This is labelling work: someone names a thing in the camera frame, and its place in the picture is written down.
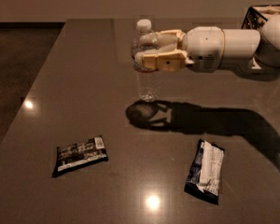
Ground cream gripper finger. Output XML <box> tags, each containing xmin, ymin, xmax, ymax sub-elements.
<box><xmin>134</xmin><ymin>49</ymin><xmax>194</xmax><ymax>72</ymax></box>
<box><xmin>140</xmin><ymin>29</ymin><xmax>185</xmax><ymax>51</ymax></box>

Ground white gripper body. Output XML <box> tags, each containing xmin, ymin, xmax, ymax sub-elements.
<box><xmin>182</xmin><ymin>26</ymin><xmax>224</xmax><ymax>73</ymax></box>

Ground clear plastic water bottle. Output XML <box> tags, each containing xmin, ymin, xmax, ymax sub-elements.
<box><xmin>131</xmin><ymin>19</ymin><xmax>161</xmax><ymax>102</ymax></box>

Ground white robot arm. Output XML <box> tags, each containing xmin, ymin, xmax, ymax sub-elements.
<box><xmin>132</xmin><ymin>15</ymin><xmax>280</xmax><ymax>77</ymax></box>

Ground blue and white snack packet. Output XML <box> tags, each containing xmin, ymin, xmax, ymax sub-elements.
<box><xmin>184</xmin><ymin>139</ymin><xmax>225</xmax><ymax>204</ymax></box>

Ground black snack packet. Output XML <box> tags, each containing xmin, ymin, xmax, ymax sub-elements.
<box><xmin>51</xmin><ymin>136</ymin><xmax>108</xmax><ymax>178</ymax></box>

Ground black wire basket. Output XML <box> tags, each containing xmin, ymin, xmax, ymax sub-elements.
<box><xmin>242</xmin><ymin>5</ymin><xmax>280</xmax><ymax>30</ymax></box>

